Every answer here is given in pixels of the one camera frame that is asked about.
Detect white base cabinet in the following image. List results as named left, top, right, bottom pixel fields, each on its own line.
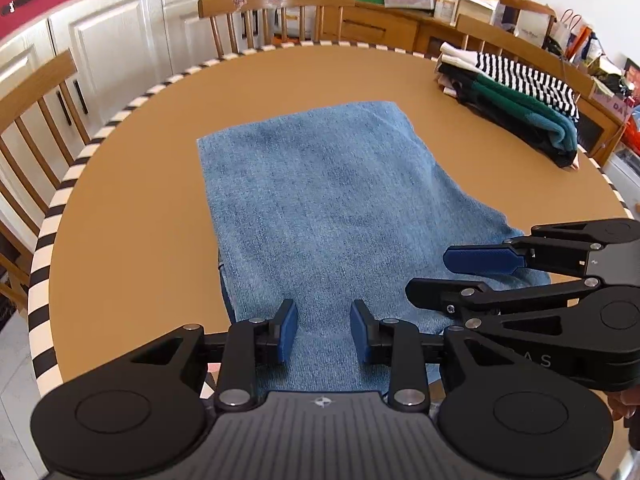
left=0, top=0, right=321, bottom=161

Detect black folded garment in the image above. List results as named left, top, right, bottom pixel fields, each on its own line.
left=441, top=66, right=579, bottom=169

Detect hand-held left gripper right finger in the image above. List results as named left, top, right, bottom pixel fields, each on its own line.
left=350, top=299, right=503, bottom=413

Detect wooden spindle-back chair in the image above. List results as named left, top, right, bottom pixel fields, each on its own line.
left=197, top=0, right=357, bottom=59
left=456, top=12, right=627, bottom=157
left=0, top=49, right=94, bottom=313
left=499, top=0, right=557, bottom=37

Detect white folded garment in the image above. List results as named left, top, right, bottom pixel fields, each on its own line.
left=439, top=42, right=484, bottom=74

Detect white paper bag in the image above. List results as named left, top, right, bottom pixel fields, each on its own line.
left=515, top=12, right=554, bottom=39

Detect black white striped garment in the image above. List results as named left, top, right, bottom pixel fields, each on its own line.
left=470, top=51, right=582, bottom=122

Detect person's right hand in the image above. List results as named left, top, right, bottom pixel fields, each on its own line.
left=606, top=390, right=633, bottom=423

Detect wooden sideboard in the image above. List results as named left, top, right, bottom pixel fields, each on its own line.
left=320, top=0, right=507, bottom=57

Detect blue denim jeans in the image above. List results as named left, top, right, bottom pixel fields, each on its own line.
left=196, top=101, right=553, bottom=396

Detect paper shopping bag with handles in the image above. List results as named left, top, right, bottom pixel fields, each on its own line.
left=552, top=9, right=584, bottom=49

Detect green folded garment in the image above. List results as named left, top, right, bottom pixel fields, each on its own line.
left=472, top=77, right=579, bottom=154

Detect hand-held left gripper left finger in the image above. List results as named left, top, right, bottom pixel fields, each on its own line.
left=120, top=299, right=300, bottom=413

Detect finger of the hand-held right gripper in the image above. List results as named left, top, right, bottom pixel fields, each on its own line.
left=443, top=219, right=609, bottom=279
left=405, top=276, right=607, bottom=342

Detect small white box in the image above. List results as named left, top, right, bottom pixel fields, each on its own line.
left=433, top=0, right=459, bottom=24

